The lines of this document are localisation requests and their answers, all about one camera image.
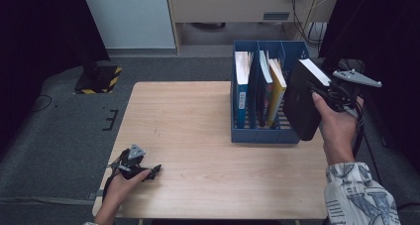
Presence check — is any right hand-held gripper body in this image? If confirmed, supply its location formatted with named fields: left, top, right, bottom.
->
left=326, top=69, right=383, bottom=113

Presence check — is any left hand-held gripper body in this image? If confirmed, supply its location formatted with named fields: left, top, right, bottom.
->
left=112, top=144, right=147, bottom=180

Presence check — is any black hardcover book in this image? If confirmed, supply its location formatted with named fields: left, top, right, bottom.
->
left=282, top=57, right=332, bottom=142

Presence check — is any yellow paperback book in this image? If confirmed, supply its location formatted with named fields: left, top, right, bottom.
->
left=266, top=57, right=287, bottom=127

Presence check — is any illustrated blue paperback book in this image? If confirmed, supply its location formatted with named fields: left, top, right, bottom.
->
left=257, top=50, right=273, bottom=127

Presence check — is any blue plastic file rack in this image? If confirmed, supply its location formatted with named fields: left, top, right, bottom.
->
left=230, top=40, right=310, bottom=145

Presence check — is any person's left hand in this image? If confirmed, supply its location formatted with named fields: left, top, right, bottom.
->
left=105, top=169, right=152, bottom=204

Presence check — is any person's right hand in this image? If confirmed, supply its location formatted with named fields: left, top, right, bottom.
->
left=311, top=91, right=365, bottom=157

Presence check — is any black curtain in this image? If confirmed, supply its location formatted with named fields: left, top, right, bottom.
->
left=318, top=0, right=420, bottom=173
left=0, top=0, right=112, bottom=154

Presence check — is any grey cabinet label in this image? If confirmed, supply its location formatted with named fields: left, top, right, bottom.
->
left=262, top=11, right=291, bottom=21

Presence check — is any black stand with striped base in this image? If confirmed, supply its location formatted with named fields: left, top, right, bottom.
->
left=72, top=36, right=123, bottom=95

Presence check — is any beige wooden cabinet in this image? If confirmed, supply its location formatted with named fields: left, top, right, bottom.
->
left=164, top=0, right=341, bottom=55

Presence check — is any white panel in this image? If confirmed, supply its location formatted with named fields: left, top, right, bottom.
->
left=81, top=0, right=176, bottom=50

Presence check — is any left hand-held gripper cable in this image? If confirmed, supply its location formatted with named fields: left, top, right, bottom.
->
left=102, top=159, right=121, bottom=201

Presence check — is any hand-held gripper cable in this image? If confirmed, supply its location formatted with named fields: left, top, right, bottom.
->
left=102, top=159, right=121, bottom=201
left=351, top=100, right=367, bottom=158

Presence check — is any right hand-held gripper cable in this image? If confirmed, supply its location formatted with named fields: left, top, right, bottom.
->
left=351, top=100, right=367, bottom=158

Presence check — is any bundle of black cables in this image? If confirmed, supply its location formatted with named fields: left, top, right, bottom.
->
left=290, top=0, right=328, bottom=50

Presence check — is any thin black floor cable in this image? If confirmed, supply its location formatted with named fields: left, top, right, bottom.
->
left=31, top=94, right=53, bottom=113

